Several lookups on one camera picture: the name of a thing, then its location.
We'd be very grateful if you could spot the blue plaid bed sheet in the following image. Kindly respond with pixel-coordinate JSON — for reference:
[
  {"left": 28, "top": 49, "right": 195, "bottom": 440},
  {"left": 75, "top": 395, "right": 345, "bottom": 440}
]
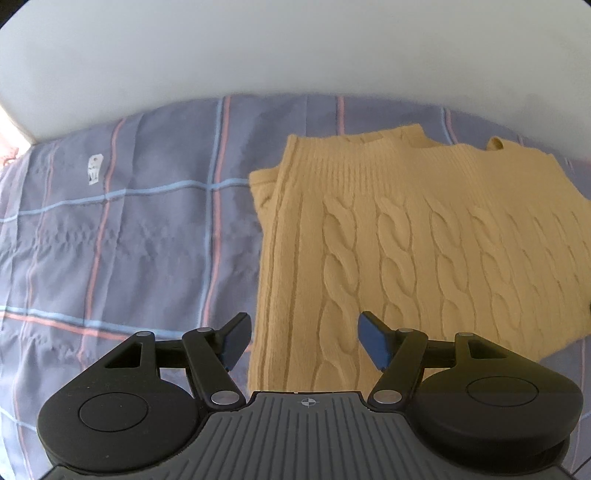
[{"left": 0, "top": 92, "right": 591, "bottom": 480}]

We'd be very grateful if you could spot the pink curtain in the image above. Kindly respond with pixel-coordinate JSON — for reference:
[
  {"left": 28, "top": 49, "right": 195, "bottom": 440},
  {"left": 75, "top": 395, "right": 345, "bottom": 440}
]
[{"left": 0, "top": 108, "right": 28, "bottom": 168}]

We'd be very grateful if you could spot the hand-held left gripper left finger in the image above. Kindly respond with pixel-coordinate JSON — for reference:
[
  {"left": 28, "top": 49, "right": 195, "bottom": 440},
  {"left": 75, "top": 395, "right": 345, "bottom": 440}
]
[{"left": 105, "top": 312, "right": 254, "bottom": 411}]

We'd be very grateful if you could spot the yellow cable-knit cardigan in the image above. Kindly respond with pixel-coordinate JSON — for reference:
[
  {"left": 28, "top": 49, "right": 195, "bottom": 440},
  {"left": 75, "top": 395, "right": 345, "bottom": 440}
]
[{"left": 247, "top": 122, "right": 591, "bottom": 394}]

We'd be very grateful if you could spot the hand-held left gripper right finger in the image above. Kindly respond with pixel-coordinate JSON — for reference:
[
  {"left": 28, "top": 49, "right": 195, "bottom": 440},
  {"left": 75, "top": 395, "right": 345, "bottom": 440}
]
[{"left": 358, "top": 311, "right": 509, "bottom": 411}]

